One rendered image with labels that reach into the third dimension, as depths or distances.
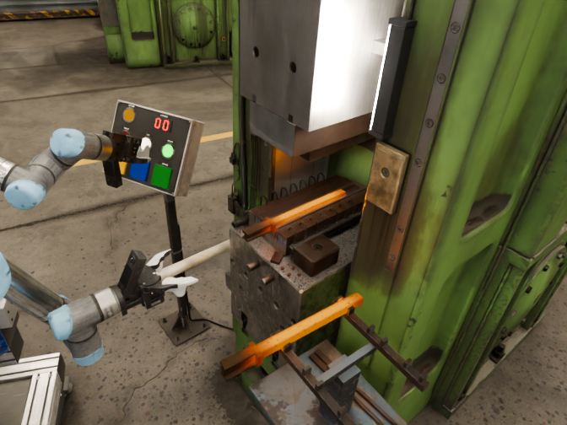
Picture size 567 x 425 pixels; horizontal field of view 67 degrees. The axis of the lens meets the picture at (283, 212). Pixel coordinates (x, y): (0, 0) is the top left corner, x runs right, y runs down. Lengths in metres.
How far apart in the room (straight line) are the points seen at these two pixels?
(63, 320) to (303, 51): 0.84
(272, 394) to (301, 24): 0.97
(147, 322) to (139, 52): 4.30
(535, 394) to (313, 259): 1.54
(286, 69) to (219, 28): 5.09
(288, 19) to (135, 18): 5.06
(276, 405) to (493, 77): 0.97
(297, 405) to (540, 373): 1.58
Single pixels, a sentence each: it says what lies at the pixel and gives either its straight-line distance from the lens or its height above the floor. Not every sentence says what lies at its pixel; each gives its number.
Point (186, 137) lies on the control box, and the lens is 1.55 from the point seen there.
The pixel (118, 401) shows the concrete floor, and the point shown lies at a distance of 2.19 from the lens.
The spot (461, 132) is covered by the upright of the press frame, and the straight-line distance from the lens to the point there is 0.99.
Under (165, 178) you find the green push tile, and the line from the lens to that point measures 1.58.
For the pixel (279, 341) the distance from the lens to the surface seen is 1.07.
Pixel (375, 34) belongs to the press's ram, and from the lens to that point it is 1.15.
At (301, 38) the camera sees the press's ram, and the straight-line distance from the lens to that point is 1.05.
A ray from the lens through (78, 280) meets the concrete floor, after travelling 2.76.
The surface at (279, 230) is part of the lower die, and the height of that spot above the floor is 0.99.
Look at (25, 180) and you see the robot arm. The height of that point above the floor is 1.25.
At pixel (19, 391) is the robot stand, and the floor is 0.21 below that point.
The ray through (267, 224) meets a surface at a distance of 1.33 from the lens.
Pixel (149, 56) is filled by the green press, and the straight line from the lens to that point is 6.13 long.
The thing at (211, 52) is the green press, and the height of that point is 0.16.
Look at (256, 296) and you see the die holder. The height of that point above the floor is 0.71.
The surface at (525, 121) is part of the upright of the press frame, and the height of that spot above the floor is 1.39.
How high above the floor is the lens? 1.82
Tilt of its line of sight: 36 degrees down
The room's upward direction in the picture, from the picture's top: 4 degrees clockwise
